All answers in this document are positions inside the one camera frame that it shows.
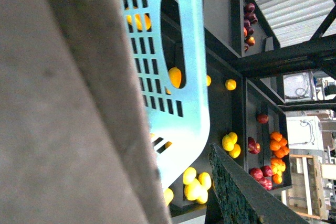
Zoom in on light blue plastic basket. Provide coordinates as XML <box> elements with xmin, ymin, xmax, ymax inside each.
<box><xmin>120</xmin><ymin>0</ymin><xmax>210</xmax><ymax>188</ymax></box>

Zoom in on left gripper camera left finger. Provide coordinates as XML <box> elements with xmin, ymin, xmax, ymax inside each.
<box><xmin>1</xmin><ymin>0</ymin><xmax>171</xmax><ymax>223</ymax></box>

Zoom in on black upper produce tray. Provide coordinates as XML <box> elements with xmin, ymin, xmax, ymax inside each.
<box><xmin>243</xmin><ymin>78</ymin><xmax>293</xmax><ymax>190</ymax></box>

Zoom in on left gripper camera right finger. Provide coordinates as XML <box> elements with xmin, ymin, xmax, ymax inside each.
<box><xmin>205</xmin><ymin>143</ymin><xmax>306</xmax><ymax>223</ymax></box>

